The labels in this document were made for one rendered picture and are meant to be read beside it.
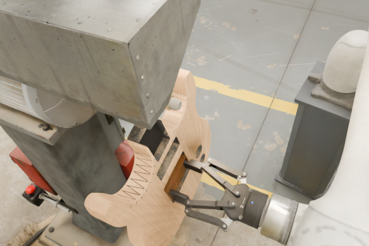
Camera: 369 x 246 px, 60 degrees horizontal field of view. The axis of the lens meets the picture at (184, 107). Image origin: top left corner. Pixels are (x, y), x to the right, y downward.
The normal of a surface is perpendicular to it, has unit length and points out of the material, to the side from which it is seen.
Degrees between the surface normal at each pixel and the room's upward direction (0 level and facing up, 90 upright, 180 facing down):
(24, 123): 0
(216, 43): 0
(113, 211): 88
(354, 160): 28
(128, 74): 90
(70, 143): 90
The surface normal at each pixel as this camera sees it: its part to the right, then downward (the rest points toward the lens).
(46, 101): 0.57, 0.50
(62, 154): 0.89, 0.29
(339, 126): -0.56, 0.66
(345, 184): -0.70, -0.45
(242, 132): -0.09, -0.66
